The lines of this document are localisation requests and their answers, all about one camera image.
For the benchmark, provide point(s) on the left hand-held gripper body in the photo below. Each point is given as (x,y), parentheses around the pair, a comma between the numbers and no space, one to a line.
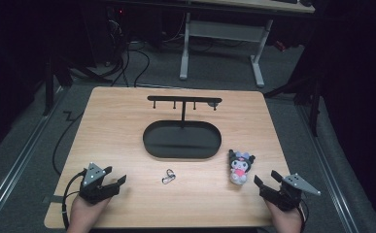
(93,181)

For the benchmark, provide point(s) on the grey tape strip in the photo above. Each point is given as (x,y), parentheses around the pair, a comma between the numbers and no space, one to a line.
(54,199)

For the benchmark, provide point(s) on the person's right hand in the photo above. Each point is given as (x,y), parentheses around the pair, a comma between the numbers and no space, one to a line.
(286,221)

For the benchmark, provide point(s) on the black metal stand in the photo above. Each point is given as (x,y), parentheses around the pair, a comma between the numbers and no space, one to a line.
(313,103)
(49,87)

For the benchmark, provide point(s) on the black hook stand with tray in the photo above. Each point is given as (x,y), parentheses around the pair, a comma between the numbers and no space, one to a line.
(182,140)

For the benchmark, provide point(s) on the small red thing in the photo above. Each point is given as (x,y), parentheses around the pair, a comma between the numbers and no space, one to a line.
(280,46)

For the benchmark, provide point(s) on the metal floor rail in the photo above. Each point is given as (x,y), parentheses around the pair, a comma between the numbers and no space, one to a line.
(17,168)
(328,171)

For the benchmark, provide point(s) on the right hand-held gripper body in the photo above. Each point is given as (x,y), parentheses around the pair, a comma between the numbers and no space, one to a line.
(286,195)

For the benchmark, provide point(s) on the person's left hand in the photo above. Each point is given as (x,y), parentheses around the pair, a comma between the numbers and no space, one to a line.
(85,213)

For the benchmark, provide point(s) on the desk with white legs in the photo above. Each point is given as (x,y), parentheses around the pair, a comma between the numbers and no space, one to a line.
(224,30)

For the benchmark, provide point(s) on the dark computer tower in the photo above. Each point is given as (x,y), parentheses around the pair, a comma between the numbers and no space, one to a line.
(116,26)

